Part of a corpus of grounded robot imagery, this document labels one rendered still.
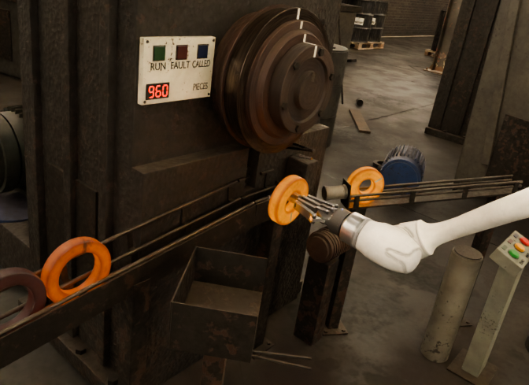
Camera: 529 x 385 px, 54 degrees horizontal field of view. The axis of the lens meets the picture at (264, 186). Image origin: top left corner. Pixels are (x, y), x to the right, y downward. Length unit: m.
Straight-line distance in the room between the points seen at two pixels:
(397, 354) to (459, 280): 0.44
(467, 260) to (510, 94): 2.23
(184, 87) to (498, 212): 0.91
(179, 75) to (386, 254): 0.76
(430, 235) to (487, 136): 2.84
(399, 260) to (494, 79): 3.06
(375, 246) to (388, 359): 1.07
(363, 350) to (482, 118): 2.46
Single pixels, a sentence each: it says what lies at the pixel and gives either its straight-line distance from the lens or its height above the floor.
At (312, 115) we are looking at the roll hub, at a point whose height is 1.03.
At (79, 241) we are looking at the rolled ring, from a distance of 1.37.
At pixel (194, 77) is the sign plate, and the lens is 1.57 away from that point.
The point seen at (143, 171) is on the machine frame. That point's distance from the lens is 1.51.
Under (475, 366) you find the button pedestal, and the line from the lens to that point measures 2.43.
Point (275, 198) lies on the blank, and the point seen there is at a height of 0.85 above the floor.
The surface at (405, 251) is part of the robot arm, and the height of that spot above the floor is 0.85.
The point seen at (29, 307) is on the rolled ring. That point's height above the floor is 0.63.
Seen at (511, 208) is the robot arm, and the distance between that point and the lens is 1.31.
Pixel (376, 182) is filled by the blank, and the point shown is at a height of 0.73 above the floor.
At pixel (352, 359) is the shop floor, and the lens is 2.31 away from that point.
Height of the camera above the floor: 1.46
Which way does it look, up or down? 23 degrees down
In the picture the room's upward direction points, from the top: 8 degrees clockwise
